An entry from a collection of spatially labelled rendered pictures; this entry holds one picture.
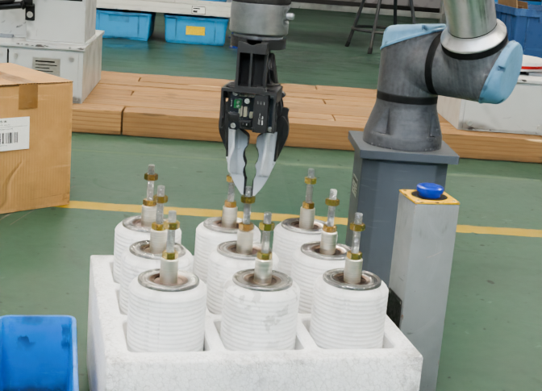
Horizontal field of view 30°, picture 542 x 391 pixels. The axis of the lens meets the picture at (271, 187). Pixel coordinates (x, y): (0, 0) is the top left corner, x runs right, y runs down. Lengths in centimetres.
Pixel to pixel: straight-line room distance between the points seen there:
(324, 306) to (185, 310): 18
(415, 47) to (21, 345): 88
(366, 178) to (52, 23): 174
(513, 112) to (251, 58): 229
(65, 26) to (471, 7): 190
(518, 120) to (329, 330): 229
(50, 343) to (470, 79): 85
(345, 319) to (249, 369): 14
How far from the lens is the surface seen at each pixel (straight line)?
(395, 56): 189
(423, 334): 155
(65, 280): 198
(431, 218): 149
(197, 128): 328
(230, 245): 139
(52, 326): 149
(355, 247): 129
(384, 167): 189
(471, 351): 180
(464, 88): 184
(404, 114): 190
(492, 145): 341
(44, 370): 152
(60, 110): 242
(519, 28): 586
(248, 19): 127
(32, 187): 242
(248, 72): 129
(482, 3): 177
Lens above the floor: 68
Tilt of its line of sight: 14 degrees down
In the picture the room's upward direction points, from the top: 5 degrees clockwise
